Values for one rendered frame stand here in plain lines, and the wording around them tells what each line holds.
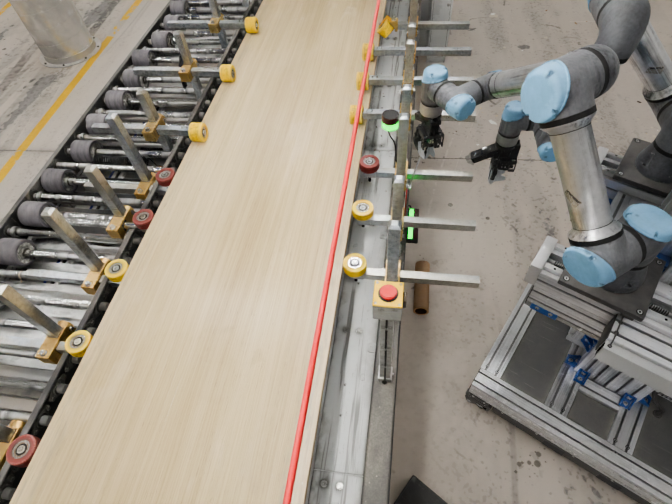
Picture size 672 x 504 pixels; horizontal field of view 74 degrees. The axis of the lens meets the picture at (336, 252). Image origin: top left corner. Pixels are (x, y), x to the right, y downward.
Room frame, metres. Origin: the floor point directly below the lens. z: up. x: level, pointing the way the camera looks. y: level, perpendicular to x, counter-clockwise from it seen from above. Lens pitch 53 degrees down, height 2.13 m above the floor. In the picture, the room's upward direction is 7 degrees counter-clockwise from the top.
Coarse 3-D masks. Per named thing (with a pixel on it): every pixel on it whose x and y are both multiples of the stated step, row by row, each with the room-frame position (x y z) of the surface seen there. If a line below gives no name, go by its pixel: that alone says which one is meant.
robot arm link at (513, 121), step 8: (512, 104) 1.23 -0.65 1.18; (520, 104) 1.23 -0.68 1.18; (504, 112) 1.22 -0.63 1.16; (512, 112) 1.20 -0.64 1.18; (520, 112) 1.19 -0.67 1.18; (504, 120) 1.21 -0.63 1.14; (512, 120) 1.19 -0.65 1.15; (520, 120) 1.19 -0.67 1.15; (528, 120) 1.18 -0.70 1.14; (504, 128) 1.20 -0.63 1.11; (512, 128) 1.19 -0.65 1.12; (520, 128) 1.18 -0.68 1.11; (504, 136) 1.20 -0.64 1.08; (512, 136) 1.19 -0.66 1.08
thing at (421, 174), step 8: (384, 168) 1.34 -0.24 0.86; (392, 168) 1.33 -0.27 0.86; (368, 176) 1.33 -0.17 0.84; (376, 176) 1.32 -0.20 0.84; (384, 176) 1.31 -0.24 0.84; (392, 176) 1.31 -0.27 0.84; (408, 176) 1.29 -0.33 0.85; (416, 176) 1.28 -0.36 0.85; (424, 176) 1.28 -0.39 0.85; (432, 176) 1.27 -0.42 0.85; (440, 176) 1.26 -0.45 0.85; (448, 176) 1.25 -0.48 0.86; (456, 176) 1.25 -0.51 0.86; (464, 176) 1.24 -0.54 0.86; (472, 176) 1.23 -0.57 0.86
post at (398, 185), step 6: (396, 180) 1.02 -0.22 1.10; (402, 180) 1.02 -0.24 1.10; (396, 186) 1.02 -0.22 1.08; (402, 186) 1.01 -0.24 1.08; (396, 192) 1.02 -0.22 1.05; (402, 192) 1.01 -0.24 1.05; (396, 198) 1.02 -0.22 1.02; (402, 198) 1.01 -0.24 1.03; (396, 204) 1.02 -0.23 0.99; (402, 204) 1.01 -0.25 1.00; (396, 210) 1.02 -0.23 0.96; (402, 210) 1.04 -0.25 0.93; (396, 216) 1.02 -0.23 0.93
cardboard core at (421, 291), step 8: (416, 264) 1.39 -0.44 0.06; (424, 264) 1.37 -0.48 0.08; (416, 288) 1.23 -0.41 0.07; (424, 288) 1.22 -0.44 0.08; (416, 296) 1.18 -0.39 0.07; (424, 296) 1.17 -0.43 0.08; (416, 304) 1.13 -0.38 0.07; (424, 304) 1.12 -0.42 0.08; (416, 312) 1.11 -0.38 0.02; (424, 312) 1.11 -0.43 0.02
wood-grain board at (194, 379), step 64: (320, 0) 2.80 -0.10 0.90; (384, 0) 2.70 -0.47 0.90; (256, 64) 2.18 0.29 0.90; (320, 64) 2.10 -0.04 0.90; (256, 128) 1.65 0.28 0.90; (320, 128) 1.60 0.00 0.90; (192, 192) 1.30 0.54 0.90; (256, 192) 1.25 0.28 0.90; (320, 192) 1.21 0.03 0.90; (192, 256) 0.98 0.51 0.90; (256, 256) 0.94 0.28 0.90; (320, 256) 0.91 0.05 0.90; (128, 320) 0.75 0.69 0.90; (192, 320) 0.72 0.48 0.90; (256, 320) 0.69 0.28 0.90; (128, 384) 0.53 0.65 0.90; (192, 384) 0.51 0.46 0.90; (256, 384) 0.48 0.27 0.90; (320, 384) 0.46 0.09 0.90; (64, 448) 0.37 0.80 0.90; (128, 448) 0.35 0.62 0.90; (192, 448) 0.33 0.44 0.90; (256, 448) 0.31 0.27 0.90
